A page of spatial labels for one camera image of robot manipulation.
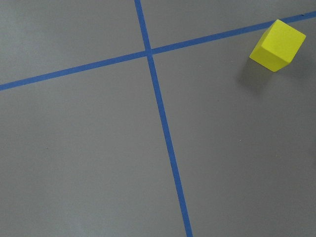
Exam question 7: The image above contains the long blue tape line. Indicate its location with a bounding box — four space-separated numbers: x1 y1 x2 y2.
0 11 316 91

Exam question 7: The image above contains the yellow cube block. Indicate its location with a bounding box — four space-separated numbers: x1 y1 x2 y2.
249 19 306 72

